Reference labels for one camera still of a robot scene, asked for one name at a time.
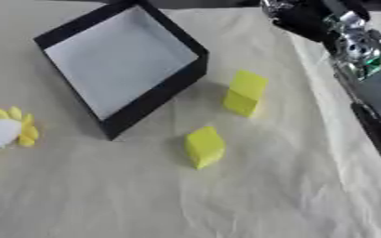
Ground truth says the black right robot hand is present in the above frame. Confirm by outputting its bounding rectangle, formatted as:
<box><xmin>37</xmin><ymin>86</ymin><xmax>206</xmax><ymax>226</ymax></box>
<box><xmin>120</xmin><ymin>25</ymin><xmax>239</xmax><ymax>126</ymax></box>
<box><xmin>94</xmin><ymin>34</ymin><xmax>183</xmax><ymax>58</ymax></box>
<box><xmin>258</xmin><ymin>0</ymin><xmax>373</xmax><ymax>44</ymax></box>

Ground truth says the black box with white inside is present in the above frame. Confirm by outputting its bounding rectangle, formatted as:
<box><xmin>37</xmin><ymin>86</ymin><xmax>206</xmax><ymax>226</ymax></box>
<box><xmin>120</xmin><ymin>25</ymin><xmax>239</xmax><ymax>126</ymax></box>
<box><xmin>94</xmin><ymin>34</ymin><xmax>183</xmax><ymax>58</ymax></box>
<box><xmin>33</xmin><ymin>0</ymin><xmax>210</xmax><ymax>141</ymax></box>

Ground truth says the yellow rectangular block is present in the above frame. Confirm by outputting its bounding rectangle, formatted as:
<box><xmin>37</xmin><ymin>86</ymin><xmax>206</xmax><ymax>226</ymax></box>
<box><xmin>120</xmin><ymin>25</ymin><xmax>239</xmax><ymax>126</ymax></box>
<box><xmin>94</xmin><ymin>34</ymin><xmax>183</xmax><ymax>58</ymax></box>
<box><xmin>221</xmin><ymin>69</ymin><xmax>270</xmax><ymax>118</ymax></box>

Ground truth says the yellow cube block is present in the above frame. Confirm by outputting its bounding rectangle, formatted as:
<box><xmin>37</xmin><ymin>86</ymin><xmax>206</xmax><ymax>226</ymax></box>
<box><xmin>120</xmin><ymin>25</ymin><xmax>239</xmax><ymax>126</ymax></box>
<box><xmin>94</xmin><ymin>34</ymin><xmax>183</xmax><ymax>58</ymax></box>
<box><xmin>184</xmin><ymin>126</ymin><xmax>229</xmax><ymax>170</ymax></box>

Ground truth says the yellow and white flower toy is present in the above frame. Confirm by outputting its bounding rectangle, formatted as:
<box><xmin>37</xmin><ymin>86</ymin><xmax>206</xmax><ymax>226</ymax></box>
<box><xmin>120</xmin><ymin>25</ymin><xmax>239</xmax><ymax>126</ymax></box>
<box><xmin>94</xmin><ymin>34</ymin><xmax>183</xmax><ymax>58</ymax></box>
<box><xmin>0</xmin><ymin>106</ymin><xmax>41</xmax><ymax>172</ymax></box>

